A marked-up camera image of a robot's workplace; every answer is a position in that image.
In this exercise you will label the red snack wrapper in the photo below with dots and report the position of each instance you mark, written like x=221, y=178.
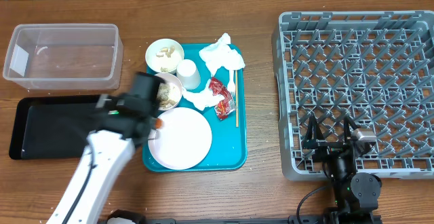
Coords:
x=225, y=106

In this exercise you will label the black plastic tray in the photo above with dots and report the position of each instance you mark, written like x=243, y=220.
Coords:
x=52, y=127

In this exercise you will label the crumpled white napkin top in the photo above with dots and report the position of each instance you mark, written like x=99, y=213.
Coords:
x=220, y=54

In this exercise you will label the orange carrot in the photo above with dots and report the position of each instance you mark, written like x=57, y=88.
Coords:
x=158, y=123

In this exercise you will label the white bowl with peanuts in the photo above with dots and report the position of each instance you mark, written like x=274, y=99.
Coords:
x=164, y=55

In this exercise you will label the crumpled white napkin middle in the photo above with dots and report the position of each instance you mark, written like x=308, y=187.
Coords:
x=204, y=98

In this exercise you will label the crumpled white napkin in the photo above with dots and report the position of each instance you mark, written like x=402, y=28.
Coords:
x=220, y=54
x=204, y=98

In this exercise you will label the wooden chopstick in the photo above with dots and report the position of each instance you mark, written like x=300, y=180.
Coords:
x=236, y=99

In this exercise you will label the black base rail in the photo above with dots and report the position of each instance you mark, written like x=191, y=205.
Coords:
x=122, y=216

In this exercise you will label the pink bowl with food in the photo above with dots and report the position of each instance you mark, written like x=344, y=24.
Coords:
x=170, y=91

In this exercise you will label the grey dishwasher rack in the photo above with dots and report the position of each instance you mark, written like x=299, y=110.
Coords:
x=375, y=67

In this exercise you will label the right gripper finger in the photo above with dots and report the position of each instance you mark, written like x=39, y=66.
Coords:
x=314, y=132
x=350, y=127

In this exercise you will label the teal serving tray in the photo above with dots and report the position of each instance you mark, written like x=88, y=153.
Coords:
x=228, y=150

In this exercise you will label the large white plate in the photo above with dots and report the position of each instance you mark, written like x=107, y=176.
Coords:
x=182, y=141

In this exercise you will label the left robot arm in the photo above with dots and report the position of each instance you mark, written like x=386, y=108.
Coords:
x=124, y=123

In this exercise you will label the white plastic fork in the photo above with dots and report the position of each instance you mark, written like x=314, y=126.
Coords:
x=231, y=87

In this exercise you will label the clear plastic bin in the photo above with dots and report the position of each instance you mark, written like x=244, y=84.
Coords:
x=64, y=57

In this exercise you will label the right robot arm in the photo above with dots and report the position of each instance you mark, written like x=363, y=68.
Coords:
x=356, y=193

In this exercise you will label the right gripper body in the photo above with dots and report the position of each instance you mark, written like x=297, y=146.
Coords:
x=327, y=151

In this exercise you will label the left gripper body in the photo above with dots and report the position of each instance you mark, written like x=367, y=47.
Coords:
x=154, y=115

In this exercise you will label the white paper cup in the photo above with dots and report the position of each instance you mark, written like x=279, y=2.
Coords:
x=188, y=74

